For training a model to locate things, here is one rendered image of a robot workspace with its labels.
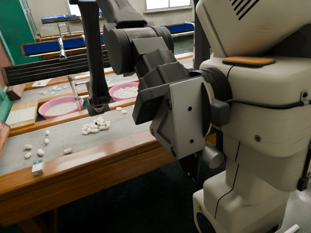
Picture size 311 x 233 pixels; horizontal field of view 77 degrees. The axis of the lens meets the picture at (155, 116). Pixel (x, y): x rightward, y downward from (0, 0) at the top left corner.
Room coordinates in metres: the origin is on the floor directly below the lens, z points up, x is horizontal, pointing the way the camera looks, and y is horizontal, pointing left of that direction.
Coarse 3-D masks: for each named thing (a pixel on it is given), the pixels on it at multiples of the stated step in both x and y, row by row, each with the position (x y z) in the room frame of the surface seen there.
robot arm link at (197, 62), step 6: (198, 0) 0.84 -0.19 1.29; (198, 18) 0.84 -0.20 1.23; (198, 24) 0.83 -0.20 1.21; (198, 30) 0.83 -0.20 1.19; (198, 36) 0.83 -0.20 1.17; (204, 36) 0.81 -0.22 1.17; (198, 42) 0.82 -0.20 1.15; (204, 42) 0.81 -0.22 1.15; (198, 48) 0.82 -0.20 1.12; (204, 48) 0.80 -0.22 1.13; (198, 54) 0.81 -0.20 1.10; (204, 54) 0.80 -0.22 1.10; (198, 60) 0.81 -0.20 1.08; (204, 60) 0.79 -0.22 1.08; (198, 66) 0.80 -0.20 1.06
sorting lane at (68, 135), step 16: (112, 112) 1.01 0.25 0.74; (128, 112) 1.00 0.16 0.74; (48, 128) 0.89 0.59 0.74; (64, 128) 0.88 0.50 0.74; (80, 128) 0.87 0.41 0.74; (112, 128) 0.85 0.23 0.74; (128, 128) 0.84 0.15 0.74; (144, 128) 0.83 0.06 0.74; (16, 144) 0.77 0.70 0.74; (32, 144) 0.76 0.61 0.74; (48, 144) 0.75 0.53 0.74; (64, 144) 0.74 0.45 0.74; (80, 144) 0.73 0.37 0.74; (96, 144) 0.72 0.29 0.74; (0, 160) 0.66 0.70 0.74; (16, 160) 0.65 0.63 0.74; (32, 160) 0.64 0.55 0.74; (48, 160) 0.64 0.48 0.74
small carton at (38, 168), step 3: (42, 159) 0.60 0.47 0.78; (33, 162) 0.58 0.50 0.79; (36, 162) 0.58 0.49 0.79; (39, 162) 0.58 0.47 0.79; (42, 162) 0.58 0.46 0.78; (33, 165) 0.57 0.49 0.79; (36, 165) 0.57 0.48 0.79; (39, 165) 0.56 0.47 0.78; (42, 165) 0.56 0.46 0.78; (33, 168) 0.55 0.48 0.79; (36, 168) 0.55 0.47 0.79; (39, 168) 0.55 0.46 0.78; (42, 168) 0.55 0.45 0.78; (33, 171) 0.53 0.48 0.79; (36, 171) 0.53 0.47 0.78; (39, 171) 0.54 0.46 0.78; (42, 171) 0.54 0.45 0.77; (33, 174) 0.53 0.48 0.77; (36, 174) 0.53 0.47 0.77
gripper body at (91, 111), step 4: (88, 104) 0.83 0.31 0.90; (108, 104) 0.85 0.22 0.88; (88, 108) 0.82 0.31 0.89; (92, 108) 0.80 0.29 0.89; (104, 108) 0.83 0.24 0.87; (108, 108) 0.84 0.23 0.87; (88, 112) 0.80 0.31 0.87; (92, 112) 0.81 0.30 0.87; (96, 112) 0.81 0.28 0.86; (100, 112) 0.81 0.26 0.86
